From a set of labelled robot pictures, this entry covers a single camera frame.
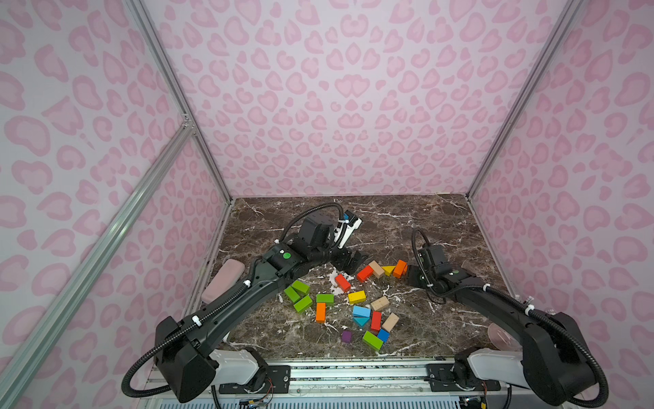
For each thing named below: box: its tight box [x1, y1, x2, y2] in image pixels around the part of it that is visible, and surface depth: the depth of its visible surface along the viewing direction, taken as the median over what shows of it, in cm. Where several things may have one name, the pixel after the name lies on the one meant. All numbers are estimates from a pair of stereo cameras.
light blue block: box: [352, 305, 372, 318], surface depth 86 cm
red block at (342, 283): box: [334, 273, 352, 293], surface depth 94 cm
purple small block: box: [341, 330, 354, 344], surface depth 81 cm
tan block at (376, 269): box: [367, 259, 385, 279], surface depth 95 cm
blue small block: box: [377, 328, 391, 343], surface depth 82 cm
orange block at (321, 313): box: [315, 302, 327, 324], surface depth 86 cm
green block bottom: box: [361, 330, 385, 351], surface depth 80 cm
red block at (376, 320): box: [371, 311, 382, 331], surface depth 83 cm
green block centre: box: [315, 293, 335, 304], surface depth 89 cm
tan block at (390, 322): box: [381, 311, 400, 333], surface depth 83 cm
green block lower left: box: [292, 294, 313, 312], surface depth 88 cm
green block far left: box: [283, 285, 301, 304], surface depth 90 cm
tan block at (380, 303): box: [370, 295, 391, 312], surface depth 87 cm
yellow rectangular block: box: [347, 290, 368, 305], surface depth 89 cm
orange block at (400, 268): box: [392, 259, 408, 279], surface depth 95 cm
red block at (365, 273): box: [356, 264, 374, 283], surface depth 95 cm
